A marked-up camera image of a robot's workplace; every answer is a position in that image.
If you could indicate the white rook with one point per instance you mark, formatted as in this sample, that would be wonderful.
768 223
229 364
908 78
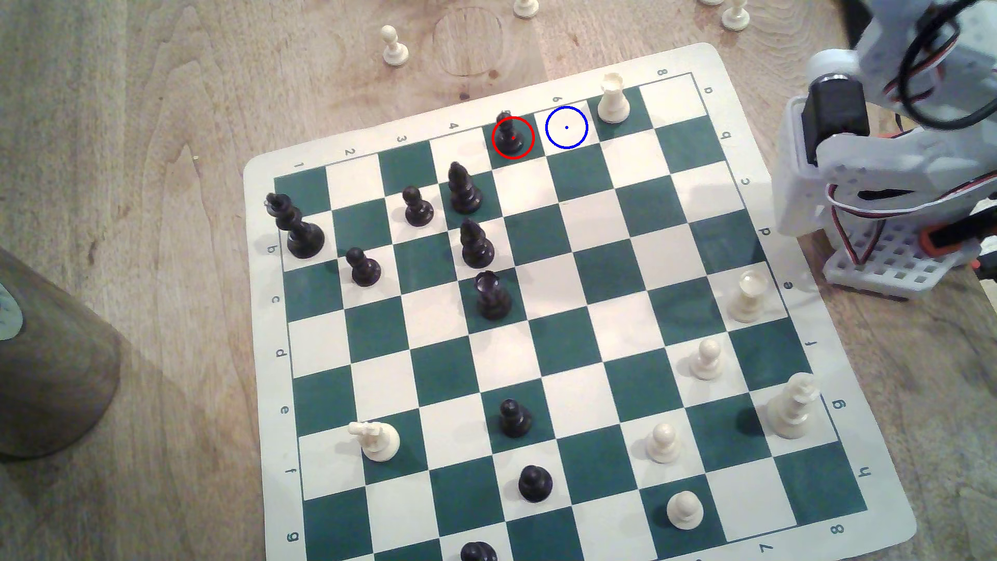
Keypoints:
748 300
614 101

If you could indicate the black rook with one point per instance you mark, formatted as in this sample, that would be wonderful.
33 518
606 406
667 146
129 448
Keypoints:
493 300

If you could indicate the white king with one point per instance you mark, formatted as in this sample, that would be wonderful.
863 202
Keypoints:
792 409

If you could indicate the black pawn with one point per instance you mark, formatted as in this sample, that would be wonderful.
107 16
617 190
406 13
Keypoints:
418 210
364 270
515 421
510 140
478 553
536 485

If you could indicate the green and white chessboard mat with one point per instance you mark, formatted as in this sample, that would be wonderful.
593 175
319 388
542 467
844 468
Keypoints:
561 343

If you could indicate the white knight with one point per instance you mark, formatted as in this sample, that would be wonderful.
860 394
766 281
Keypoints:
379 442

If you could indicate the white pawn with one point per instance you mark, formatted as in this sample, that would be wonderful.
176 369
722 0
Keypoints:
707 362
395 51
735 15
526 8
685 512
663 446

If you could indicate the white grid robot base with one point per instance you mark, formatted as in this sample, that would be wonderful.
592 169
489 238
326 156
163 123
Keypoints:
896 269

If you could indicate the brown round object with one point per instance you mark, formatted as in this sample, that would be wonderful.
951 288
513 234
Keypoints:
54 374

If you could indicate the black bishop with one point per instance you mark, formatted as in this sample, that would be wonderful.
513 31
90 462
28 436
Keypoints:
465 195
477 249

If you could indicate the orange clamp piece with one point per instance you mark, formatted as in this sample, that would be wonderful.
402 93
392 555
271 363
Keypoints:
946 235

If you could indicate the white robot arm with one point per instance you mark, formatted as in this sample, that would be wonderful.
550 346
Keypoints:
798 179

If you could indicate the black queen piece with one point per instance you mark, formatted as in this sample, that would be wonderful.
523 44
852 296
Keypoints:
304 238

